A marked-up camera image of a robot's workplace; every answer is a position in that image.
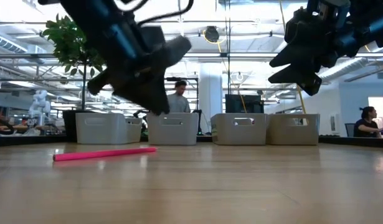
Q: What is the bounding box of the potted green plant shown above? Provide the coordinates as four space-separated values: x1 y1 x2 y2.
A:
42 13 108 144

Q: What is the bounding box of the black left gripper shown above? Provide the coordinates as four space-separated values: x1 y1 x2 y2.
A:
87 26 192 115

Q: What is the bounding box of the light grey plastic bin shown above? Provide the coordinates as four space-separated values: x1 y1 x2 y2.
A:
210 113 268 146
146 112 199 146
75 112 143 145
265 113 321 146

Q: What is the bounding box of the person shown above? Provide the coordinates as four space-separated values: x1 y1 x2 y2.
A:
166 80 192 114
352 106 383 139

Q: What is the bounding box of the pink pencil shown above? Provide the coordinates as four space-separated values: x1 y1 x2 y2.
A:
52 146 158 162

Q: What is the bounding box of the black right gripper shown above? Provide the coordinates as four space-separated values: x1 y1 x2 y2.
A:
268 0 351 96

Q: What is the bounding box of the black aluminium rig frame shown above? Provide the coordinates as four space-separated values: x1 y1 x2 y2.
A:
0 134 383 147

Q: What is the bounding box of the white humanoid robot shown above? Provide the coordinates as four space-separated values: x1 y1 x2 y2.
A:
27 89 52 128

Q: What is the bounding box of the black metal stand frame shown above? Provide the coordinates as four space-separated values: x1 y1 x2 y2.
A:
133 76 210 136

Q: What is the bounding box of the white wall dispenser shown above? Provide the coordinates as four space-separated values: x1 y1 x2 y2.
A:
329 113 341 135

